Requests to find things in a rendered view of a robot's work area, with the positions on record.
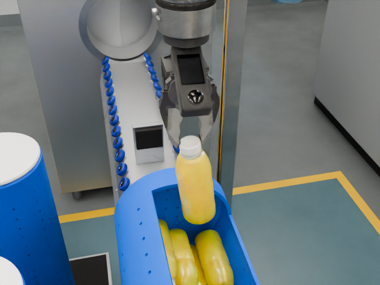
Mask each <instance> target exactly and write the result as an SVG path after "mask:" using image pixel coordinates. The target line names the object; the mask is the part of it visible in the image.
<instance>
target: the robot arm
mask: <svg viewBox="0 0 380 285"><path fill-rule="evenodd" d="M270 1H273V2H275V3H280V4H283V3H299V2H301V1H302V0H270ZM156 7H157V8H153V9H152V15H156V22H157V29H158V31H159V32H160V33H162V34H163V40H164V42H165V43H167V44H168V45H170V46H171V52H170V54H169V55H161V71H162V84H163V87H164V89H162V95H161V97H160V98H159V110H160V113H161V117H162V120H163V123H164V125H165V129H166V131H167V134H168V137H169V139H170V141H171V143H172V144H173V146H174V147H175V148H179V145H180V138H179V135H180V128H179V125H180V122H181V121H182V120H183V117H190V116H197V117H198V118H199V120H200V121H199V124H198V126H199V128H200V133H199V134H198V136H199V139H200V141H201V145H204V143H205V141H206V140H207V139H208V137H209V135H210V133H211V130H212V128H213V125H214V122H215V120H216V117H217V114H218V110H219V96H218V93H217V86H216V84H215V83H214V84H211V81H213V77H212V75H210V74H209V66H208V64H207V62H206V60H205V58H204V56H203V54H202V50H201V45H203V44H205V43H207V42H208V40H209V35H210V34H211V33H212V32H213V31H214V30H215V28H216V9H217V0H156ZM169 57H171V58H169ZM166 58H169V59H166ZM177 105H179V106H177Z"/></svg>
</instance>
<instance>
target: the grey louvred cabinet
mask: <svg viewBox="0 0 380 285"><path fill-rule="evenodd" d="M312 93H313V94H314V95H315V99H314V103H315V104H316V105H317V106H318V107H319V109H320V110H321V111H322V112H323V113H324V114H325V115H326V116H327V118H328V119H329V120H330V121H331V122H332V124H333V125H334V126H335V127H336V128H337V129H338V130H339V131H340V133H341V134H342V135H343V136H344V137H345V138H346V139H347V140H348V142H349V143H350V144H351V145H352V146H353V147H354V148H355V149H356V151H357V152H358V153H359V154H360V156H362V158H363V159H364V160H365V161H366V162H367V163H368V164H369V166H370V167H371V168H372V169H373V170H374V171H375V172H376V173H377V175H378V176H379V177H380V0H329V2H328V6H327V11H326V17H325V23H324V27H323V33H322V39H321V44H320V49H319V54H318V60H317V66H316V72H315V76H314V82H313V87H312Z"/></svg>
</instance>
